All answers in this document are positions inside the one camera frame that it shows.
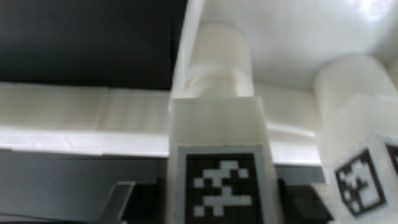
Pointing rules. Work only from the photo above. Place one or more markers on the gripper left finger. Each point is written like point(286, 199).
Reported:
point(133, 205)

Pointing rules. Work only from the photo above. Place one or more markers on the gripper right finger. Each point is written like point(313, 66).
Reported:
point(304, 209)

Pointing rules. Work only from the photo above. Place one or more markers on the white chair leg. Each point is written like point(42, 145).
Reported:
point(220, 175)

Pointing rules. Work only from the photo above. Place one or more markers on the white chair leg block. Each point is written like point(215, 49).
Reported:
point(357, 140)

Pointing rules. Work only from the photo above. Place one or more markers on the white chair seat piece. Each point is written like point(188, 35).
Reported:
point(277, 37)

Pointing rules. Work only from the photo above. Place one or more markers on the white U-shaped frame fence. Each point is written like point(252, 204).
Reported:
point(108, 121)

